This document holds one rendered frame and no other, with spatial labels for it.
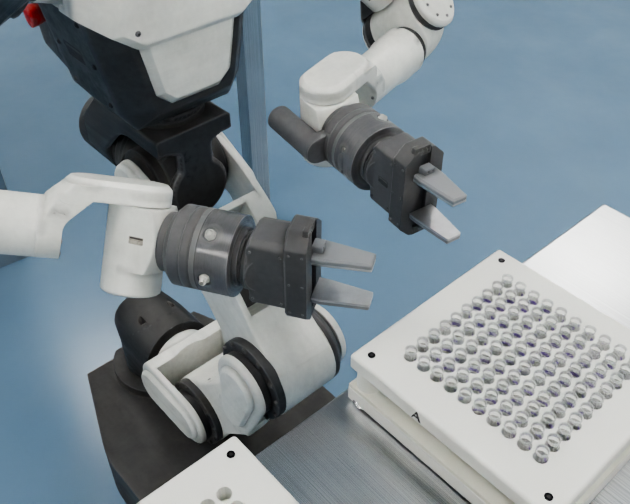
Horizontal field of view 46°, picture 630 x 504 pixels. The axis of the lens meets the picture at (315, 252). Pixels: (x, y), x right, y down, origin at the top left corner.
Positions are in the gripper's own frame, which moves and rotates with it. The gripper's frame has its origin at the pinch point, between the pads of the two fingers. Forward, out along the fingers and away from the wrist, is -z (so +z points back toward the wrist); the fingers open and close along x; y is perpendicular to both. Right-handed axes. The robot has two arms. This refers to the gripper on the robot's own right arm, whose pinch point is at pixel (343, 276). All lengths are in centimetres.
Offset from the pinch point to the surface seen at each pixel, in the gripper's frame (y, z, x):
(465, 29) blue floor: -272, 12, 97
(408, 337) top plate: 0.9, -7.4, 5.9
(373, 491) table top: 14.9, -7.3, 13.1
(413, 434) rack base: 9.2, -9.9, 10.5
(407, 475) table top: 12.2, -10.1, 13.1
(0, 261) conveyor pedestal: -76, 121, 96
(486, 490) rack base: 13.4, -17.6, 10.5
